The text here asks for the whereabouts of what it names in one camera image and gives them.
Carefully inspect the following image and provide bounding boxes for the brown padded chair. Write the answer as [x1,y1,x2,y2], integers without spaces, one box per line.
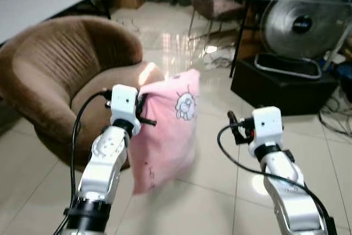
[187,0,246,41]

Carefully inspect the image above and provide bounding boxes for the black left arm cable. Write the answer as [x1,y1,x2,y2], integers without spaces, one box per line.
[54,89,112,235]

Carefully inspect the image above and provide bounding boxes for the tangled floor cables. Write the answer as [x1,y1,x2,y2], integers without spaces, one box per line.
[318,89,352,138]

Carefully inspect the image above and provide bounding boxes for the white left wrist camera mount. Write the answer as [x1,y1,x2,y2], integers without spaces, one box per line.
[109,85,142,136]

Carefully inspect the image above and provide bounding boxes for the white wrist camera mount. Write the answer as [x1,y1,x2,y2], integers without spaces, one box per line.
[249,106,284,159]
[109,85,142,136]

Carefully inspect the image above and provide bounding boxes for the blue bag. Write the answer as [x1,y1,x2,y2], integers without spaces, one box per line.
[333,62,352,101]

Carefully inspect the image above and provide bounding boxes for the brown plush sofa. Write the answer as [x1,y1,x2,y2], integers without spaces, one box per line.
[0,16,166,171]

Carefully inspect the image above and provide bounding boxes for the pink pillow with sheep print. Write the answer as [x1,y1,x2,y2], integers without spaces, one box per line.
[128,69,201,195]

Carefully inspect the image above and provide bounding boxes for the large round floor fan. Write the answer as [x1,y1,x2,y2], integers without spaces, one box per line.
[256,0,352,80]

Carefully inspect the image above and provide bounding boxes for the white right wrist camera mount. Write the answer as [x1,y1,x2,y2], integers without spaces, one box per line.
[249,106,284,159]

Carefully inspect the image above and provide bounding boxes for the grey rectangular table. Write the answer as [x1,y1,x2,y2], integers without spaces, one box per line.
[0,0,111,46]

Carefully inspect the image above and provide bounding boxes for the black low box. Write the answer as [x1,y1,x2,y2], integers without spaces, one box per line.
[230,56,340,116]

